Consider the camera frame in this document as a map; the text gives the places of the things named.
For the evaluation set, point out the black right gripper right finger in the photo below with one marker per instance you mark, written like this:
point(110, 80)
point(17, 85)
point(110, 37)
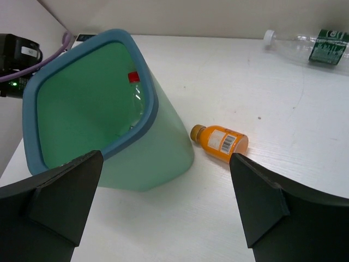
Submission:
point(284, 220)

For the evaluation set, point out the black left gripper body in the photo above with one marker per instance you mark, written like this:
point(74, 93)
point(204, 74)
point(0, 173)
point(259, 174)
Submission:
point(17, 54)

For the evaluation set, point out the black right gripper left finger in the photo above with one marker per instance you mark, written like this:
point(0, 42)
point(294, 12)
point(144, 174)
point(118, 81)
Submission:
point(43, 217)

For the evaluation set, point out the red-label clear water bottle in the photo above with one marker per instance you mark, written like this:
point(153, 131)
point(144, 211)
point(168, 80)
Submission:
point(137, 100)

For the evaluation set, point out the green plastic bin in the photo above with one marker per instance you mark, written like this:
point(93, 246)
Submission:
point(80, 102)

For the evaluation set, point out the dark blue left sticker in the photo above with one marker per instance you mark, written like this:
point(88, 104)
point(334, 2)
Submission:
point(84, 37)

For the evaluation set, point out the orange juice bottle right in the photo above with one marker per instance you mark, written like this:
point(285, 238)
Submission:
point(219, 142)

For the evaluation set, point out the green-label clear bottle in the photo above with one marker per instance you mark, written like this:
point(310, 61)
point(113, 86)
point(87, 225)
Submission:
point(326, 48)

